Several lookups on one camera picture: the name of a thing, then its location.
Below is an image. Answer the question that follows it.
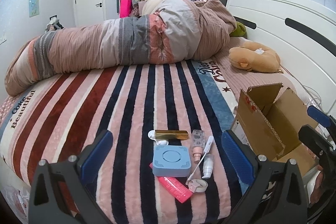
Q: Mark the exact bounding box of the small white spray bottle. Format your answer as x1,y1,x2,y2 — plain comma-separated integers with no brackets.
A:
202,154,214,180

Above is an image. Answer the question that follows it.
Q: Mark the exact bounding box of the white card reader adapter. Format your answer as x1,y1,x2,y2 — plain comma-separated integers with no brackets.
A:
186,136,214,185

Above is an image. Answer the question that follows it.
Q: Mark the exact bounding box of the clear bottle pink cap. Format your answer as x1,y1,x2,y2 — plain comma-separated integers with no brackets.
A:
191,130,206,164

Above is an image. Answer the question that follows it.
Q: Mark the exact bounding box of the pink spray bottle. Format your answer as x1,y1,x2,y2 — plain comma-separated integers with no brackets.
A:
155,175,193,203

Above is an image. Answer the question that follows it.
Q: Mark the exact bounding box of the blue square box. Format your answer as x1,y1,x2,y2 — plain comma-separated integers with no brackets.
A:
151,145,192,177

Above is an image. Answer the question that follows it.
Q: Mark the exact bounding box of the gold rectangular box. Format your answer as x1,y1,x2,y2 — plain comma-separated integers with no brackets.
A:
155,130,189,140

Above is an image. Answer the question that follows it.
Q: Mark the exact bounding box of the person's right hand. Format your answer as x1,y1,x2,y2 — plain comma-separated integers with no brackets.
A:
310,165,324,205

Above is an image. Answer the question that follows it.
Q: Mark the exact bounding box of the brown cardboard box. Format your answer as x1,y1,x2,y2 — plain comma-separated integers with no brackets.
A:
231,83,318,176

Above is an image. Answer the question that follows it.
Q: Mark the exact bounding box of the striped plush blanket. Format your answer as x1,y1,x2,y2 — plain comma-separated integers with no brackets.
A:
1,60,243,223

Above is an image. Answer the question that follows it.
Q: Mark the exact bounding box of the white bed headboard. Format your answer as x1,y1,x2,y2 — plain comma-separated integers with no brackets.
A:
226,0,335,115

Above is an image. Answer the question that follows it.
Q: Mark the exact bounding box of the tan plush neck pillow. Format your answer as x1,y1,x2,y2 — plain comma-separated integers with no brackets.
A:
228,40,281,73

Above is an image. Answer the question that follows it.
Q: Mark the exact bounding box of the pink ribbed pillow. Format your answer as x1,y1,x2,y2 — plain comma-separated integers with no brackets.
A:
212,37,310,105

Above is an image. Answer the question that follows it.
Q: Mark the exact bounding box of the green plush toy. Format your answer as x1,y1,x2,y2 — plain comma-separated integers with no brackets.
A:
230,22,247,37

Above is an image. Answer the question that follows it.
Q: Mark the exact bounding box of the rolled patchwork duvet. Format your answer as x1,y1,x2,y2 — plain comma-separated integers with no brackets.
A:
5,0,236,96

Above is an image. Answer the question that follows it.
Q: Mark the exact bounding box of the magenta gift bag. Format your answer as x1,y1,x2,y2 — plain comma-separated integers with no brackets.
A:
120,0,133,18

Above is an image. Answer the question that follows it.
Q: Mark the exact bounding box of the white charging cable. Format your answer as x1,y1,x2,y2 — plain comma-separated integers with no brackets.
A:
280,65,333,115

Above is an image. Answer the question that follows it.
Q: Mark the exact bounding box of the blue wall poster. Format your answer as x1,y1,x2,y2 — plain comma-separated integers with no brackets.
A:
29,0,39,18

